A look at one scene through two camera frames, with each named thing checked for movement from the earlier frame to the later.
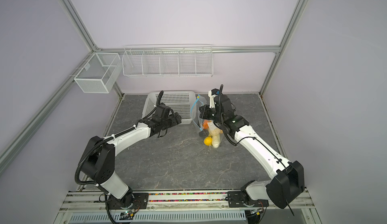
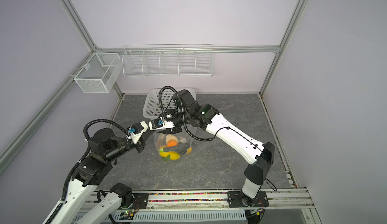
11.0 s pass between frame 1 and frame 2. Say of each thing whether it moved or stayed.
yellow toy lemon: moved
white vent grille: stayed
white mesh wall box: stayed
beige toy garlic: moved
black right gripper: moved
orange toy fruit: moved
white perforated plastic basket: stayed
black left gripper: moved
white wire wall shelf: stayed
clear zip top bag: moved
